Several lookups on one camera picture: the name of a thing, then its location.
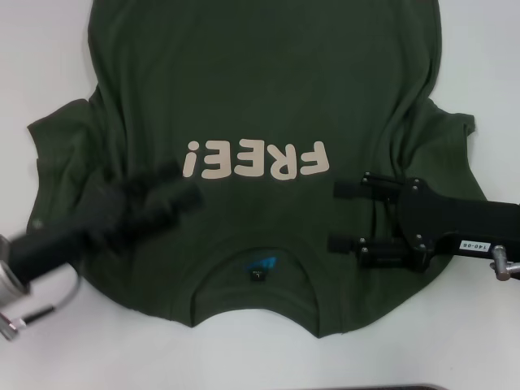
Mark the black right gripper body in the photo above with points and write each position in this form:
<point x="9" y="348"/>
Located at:
<point x="447" y="223"/>

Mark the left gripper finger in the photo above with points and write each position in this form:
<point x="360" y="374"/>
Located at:
<point x="158" y="176"/>
<point x="174" y="203"/>

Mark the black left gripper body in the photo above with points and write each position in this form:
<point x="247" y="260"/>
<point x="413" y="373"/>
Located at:
<point x="81" y="227"/>

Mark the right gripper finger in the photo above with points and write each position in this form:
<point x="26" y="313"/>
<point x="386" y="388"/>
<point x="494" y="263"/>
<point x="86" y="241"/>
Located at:
<point x="378" y="252"/>
<point x="349" y="190"/>

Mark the dark green FREE! t-shirt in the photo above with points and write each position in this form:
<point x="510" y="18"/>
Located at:
<point x="260" y="81"/>

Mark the white 140-06 label sticker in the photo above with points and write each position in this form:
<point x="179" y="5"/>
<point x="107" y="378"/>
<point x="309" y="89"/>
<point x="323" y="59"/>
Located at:
<point x="475" y="246"/>

